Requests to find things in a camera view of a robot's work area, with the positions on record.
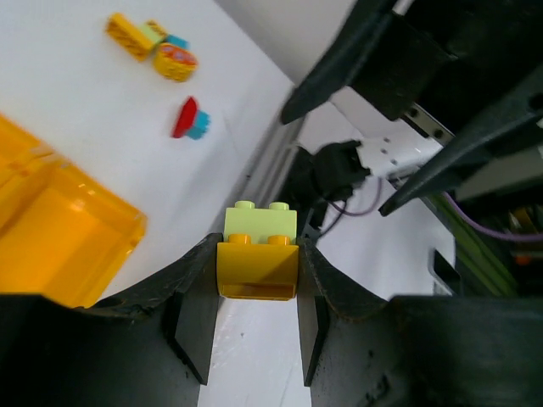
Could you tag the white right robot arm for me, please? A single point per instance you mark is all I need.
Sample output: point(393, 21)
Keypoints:
point(494, 214)

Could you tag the red curved lego brick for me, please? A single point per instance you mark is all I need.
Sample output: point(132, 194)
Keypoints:
point(186, 118)

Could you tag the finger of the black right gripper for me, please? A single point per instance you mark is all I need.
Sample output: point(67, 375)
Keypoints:
point(469, 150)
point(378, 54)

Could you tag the yellow long lego brick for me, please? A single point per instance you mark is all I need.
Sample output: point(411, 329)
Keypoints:
point(128, 36)

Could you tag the yellow divided plastic bin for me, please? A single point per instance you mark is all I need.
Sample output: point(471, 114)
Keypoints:
point(63, 235)

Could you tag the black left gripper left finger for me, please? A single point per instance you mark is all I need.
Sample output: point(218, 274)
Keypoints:
point(148, 345)

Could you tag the teal small lego brick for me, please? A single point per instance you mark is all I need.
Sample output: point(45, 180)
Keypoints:
point(200, 125)

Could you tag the yellow round orange-print lego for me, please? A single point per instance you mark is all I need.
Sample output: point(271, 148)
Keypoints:
point(174, 63)

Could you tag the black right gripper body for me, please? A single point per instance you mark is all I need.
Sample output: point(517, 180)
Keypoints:
point(468, 56)

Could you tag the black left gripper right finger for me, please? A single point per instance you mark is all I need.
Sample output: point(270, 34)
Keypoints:
point(358, 349)

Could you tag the pale green lego brick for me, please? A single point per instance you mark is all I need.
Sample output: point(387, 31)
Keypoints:
point(146, 32)
point(276, 220)

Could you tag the teal sloped lego brick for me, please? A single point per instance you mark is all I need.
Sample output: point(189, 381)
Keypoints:
point(177, 42)

